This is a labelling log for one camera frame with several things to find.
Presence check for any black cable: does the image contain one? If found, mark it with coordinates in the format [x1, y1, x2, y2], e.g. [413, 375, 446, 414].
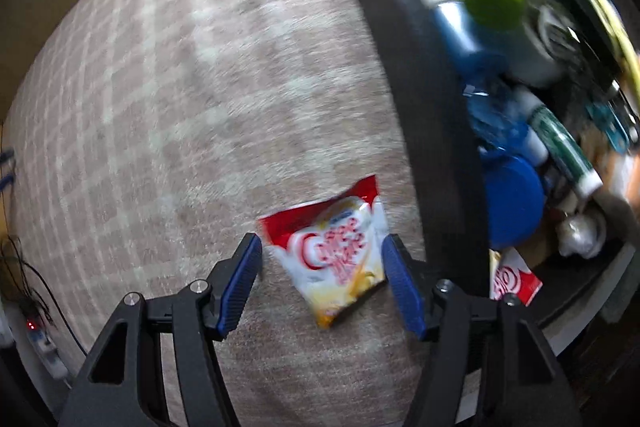
[0, 233, 89, 358]

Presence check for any black storage tray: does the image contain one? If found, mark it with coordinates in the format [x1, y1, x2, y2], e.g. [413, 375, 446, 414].
[313, 0, 640, 343]

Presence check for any green white toothpaste tube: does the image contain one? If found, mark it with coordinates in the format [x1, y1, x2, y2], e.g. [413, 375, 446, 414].
[520, 91, 603, 200]

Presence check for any blue round lid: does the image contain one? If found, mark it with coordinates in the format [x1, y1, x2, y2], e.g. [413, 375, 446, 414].
[480, 150, 544, 251]

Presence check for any white power strip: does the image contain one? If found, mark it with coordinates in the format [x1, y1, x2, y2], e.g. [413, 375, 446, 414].
[25, 317, 70, 381]

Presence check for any coffee mate sachet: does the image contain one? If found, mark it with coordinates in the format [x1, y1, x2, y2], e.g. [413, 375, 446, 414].
[259, 174, 390, 329]
[489, 247, 542, 306]

